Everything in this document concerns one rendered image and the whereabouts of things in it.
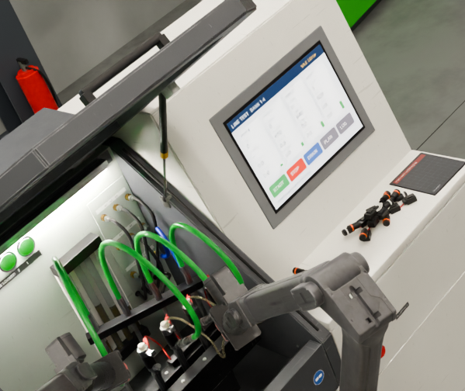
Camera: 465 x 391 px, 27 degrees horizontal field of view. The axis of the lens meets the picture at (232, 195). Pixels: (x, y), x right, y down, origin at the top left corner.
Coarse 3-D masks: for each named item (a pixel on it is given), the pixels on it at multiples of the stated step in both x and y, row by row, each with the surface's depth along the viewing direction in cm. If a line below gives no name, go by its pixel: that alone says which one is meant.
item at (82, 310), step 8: (56, 264) 212; (64, 272) 228; (64, 280) 207; (72, 288) 206; (72, 296) 204; (80, 296) 236; (80, 304) 203; (80, 312) 202; (88, 312) 239; (88, 320) 202; (88, 328) 201; (96, 336) 201; (96, 344) 201; (104, 352) 201
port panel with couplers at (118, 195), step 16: (112, 192) 248; (128, 192) 252; (96, 208) 245; (112, 208) 249; (128, 208) 252; (112, 224) 250; (128, 224) 254; (144, 224) 255; (128, 240) 255; (128, 256) 256; (144, 256) 260; (160, 256) 260; (128, 272) 257
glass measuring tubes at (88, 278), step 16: (80, 240) 244; (96, 240) 243; (64, 256) 240; (80, 256) 240; (96, 256) 245; (80, 272) 242; (96, 272) 245; (112, 272) 249; (64, 288) 242; (80, 288) 245; (96, 288) 249; (96, 304) 247; (112, 304) 251; (128, 304) 255; (80, 320) 249; (96, 320) 251; (112, 336) 254; (128, 336) 257; (128, 352) 257
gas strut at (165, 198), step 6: (162, 96) 214; (162, 102) 216; (162, 108) 217; (162, 114) 218; (162, 120) 220; (162, 126) 221; (162, 132) 223; (162, 138) 224; (162, 144) 226; (162, 150) 227; (162, 156) 229; (162, 198) 242; (168, 198) 242; (162, 204) 244; (168, 204) 242
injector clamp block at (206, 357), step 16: (208, 336) 245; (192, 352) 242; (208, 352) 240; (240, 352) 245; (176, 368) 240; (192, 368) 238; (208, 368) 238; (224, 368) 242; (176, 384) 235; (192, 384) 235; (208, 384) 239; (224, 384) 243
